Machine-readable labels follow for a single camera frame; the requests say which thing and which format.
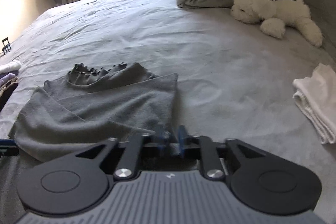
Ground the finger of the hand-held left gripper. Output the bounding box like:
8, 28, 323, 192
0, 139, 20, 159

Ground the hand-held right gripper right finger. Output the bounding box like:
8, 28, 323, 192
177, 126, 263, 179

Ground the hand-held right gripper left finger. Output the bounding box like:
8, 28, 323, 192
76, 125, 168, 180

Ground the grey top with ruffled collar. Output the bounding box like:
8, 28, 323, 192
8, 62, 181, 164

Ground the folded black garment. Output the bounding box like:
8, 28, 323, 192
0, 81, 19, 111

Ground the folded beige garment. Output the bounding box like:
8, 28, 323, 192
0, 76, 19, 91

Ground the folded purple garment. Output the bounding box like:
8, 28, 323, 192
0, 70, 19, 86

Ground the bed with grey sheet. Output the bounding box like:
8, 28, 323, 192
0, 0, 336, 224

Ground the small black folding stand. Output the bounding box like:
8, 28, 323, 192
1, 38, 11, 54

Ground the folded thin white shirt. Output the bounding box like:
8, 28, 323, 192
293, 63, 336, 145

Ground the white plush dog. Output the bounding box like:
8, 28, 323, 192
230, 0, 323, 47

